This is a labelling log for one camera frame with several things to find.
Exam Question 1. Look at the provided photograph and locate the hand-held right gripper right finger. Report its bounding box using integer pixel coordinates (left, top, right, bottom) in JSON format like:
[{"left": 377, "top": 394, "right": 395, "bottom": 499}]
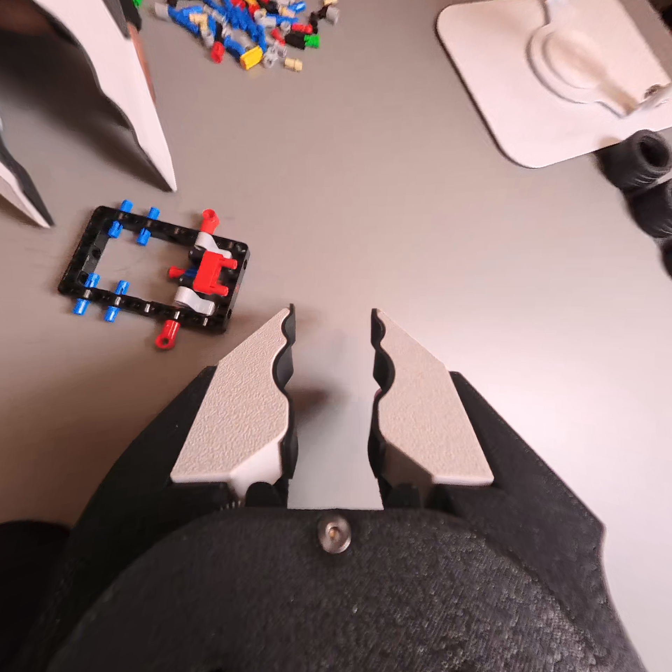
[{"left": 369, "top": 309, "right": 495, "bottom": 507}]

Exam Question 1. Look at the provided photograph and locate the person's left hand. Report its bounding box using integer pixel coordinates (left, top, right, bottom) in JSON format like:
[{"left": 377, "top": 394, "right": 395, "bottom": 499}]
[{"left": 130, "top": 25, "right": 157, "bottom": 104}]

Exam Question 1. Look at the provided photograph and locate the black knit cloth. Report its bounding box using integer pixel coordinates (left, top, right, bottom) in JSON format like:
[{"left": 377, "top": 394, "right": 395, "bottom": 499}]
[{"left": 0, "top": 520, "right": 71, "bottom": 672}]

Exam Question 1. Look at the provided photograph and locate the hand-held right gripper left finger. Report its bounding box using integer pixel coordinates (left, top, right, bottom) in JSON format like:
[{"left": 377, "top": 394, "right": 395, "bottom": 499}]
[{"left": 170, "top": 303, "right": 299, "bottom": 507}]

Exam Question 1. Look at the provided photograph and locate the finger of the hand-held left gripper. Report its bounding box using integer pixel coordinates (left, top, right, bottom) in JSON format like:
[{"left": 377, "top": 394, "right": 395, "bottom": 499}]
[
  {"left": 0, "top": 118, "right": 54, "bottom": 229},
  {"left": 33, "top": 0, "right": 177, "bottom": 192}
]

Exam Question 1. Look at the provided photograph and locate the black lego frame assembly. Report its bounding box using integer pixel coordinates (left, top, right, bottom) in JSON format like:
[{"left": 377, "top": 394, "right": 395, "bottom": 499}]
[{"left": 58, "top": 199, "right": 252, "bottom": 351}]

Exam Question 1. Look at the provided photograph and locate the blue lego pin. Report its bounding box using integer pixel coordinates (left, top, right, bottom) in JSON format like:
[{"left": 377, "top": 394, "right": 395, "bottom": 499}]
[
  {"left": 72, "top": 272, "right": 102, "bottom": 317},
  {"left": 107, "top": 199, "right": 134, "bottom": 238},
  {"left": 136, "top": 206, "right": 161, "bottom": 246},
  {"left": 103, "top": 280, "right": 130, "bottom": 322}
]

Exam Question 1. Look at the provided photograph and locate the pile of small lego pieces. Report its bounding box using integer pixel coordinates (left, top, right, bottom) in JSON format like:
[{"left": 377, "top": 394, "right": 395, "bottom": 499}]
[{"left": 131, "top": 0, "right": 340, "bottom": 72}]

